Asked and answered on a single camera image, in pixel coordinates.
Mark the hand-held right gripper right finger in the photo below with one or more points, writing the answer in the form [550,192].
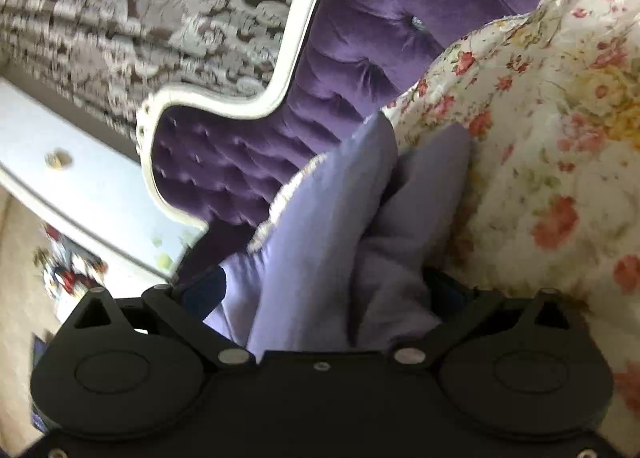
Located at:
[452,300]

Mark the lavender small garment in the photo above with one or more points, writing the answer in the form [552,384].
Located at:
[320,248]

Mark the purple tufted headboard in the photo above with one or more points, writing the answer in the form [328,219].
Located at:
[350,63]

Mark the floral bedspread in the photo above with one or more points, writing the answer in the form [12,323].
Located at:
[550,138]

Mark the white nightstand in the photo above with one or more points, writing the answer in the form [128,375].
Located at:
[90,188]

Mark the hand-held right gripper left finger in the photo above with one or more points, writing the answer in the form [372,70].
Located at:
[205,288]

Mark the colourful printed item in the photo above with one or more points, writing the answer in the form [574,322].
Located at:
[70,263]

